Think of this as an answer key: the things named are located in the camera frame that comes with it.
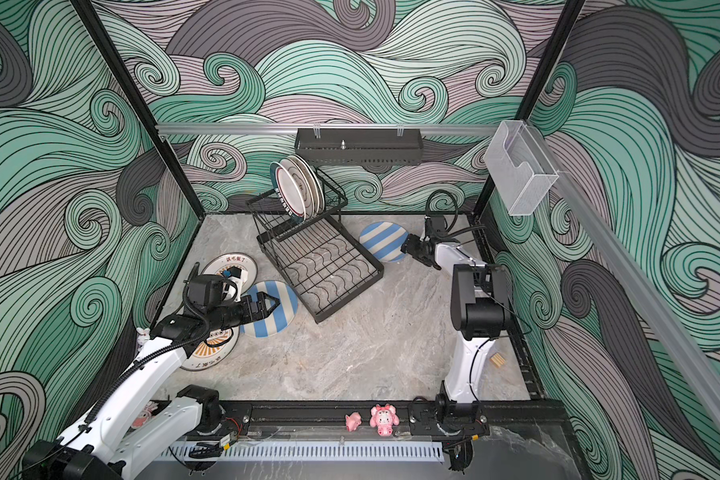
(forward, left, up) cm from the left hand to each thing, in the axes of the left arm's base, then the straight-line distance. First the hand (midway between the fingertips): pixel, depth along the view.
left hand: (268, 302), depth 79 cm
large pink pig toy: (-25, -31, -11) cm, 41 cm away
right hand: (+26, -43, -7) cm, 50 cm away
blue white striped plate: (+3, -1, -14) cm, 14 cm away
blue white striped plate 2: (+34, -34, -13) cm, 51 cm away
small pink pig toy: (-26, -23, -11) cm, 36 cm away
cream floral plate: (+27, -12, +20) cm, 36 cm away
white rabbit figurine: (-7, +34, -7) cm, 36 cm away
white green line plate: (+25, -9, +21) cm, 34 cm away
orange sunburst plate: (+22, +24, -14) cm, 35 cm away
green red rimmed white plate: (+33, -2, +11) cm, 35 cm away
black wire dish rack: (+23, -12, -12) cm, 29 cm away
